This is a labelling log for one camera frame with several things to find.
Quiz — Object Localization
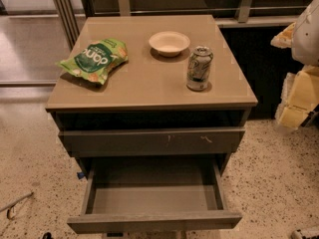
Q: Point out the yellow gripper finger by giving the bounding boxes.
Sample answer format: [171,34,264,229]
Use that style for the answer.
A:
[275,66,319,129]
[270,23,296,49]

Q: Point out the silver green 7up can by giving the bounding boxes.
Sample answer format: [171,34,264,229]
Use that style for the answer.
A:
[186,46,213,91]

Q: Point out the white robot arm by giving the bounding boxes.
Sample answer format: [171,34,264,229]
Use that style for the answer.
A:
[270,0,319,130]

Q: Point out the closed grey top drawer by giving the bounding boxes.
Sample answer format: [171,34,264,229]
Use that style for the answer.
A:
[59,127,244,157]

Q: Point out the grey drawer cabinet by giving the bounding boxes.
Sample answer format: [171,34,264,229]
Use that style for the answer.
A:
[45,14,259,239]

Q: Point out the open middle drawer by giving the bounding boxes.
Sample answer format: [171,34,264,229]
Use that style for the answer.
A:
[68,156,242,234]

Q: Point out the white paper bowl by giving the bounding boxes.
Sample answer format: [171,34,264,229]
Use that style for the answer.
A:
[149,31,190,57]

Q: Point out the green chip bag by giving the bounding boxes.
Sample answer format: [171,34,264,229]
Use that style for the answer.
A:
[57,38,129,85]

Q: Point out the blue cabinet caster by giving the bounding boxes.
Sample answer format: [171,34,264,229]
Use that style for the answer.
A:
[77,172,85,179]

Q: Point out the metal shelf frame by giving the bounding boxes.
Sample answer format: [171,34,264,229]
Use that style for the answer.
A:
[54,0,312,46]

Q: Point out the grey cable on floor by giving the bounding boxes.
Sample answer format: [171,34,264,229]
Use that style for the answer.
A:
[0,191,35,221]

